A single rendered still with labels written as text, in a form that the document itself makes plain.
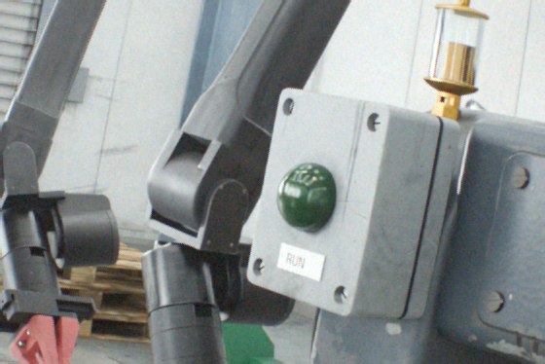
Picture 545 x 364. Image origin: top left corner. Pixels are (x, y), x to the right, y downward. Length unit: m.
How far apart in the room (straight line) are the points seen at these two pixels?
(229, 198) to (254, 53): 0.11
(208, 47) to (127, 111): 0.82
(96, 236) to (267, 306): 0.26
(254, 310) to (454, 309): 0.47
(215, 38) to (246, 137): 8.54
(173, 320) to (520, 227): 0.47
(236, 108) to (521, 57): 6.56
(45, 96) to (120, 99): 7.93
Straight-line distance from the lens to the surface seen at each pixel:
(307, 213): 0.53
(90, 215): 1.22
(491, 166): 0.54
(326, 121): 0.54
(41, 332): 1.13
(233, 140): 0.94
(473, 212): 0.54
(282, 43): 0.97
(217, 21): 9.51
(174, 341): 0.95
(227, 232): 0.95
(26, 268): 1.17
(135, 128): 9.29
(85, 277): 6.32
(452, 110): 0.60
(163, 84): 9.37
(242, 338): 6.33
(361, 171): 0.52
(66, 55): 1.29
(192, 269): 0.96
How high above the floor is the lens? 1.32
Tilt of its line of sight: 3 degrees down
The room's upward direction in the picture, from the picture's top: 11 degrees clockwise
